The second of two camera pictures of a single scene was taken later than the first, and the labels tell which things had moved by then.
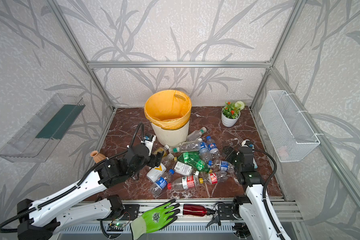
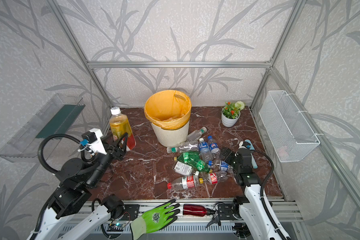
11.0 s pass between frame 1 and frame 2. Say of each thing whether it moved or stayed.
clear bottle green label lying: stayed
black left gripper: moved
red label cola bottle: stayed
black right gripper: stayed
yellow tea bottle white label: moved
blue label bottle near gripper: stayed
